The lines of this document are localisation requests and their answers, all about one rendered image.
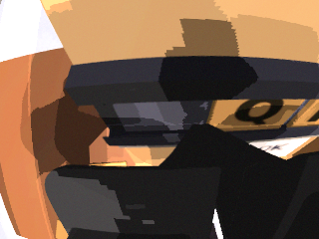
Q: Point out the yellow letter tile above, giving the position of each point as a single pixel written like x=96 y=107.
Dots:
x=121 y=163

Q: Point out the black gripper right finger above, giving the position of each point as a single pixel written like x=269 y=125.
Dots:
x=259 y=193

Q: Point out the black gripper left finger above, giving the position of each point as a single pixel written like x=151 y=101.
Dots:
x=176 y=197

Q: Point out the white paper ticket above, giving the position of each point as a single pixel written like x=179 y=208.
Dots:
x=280 y=147

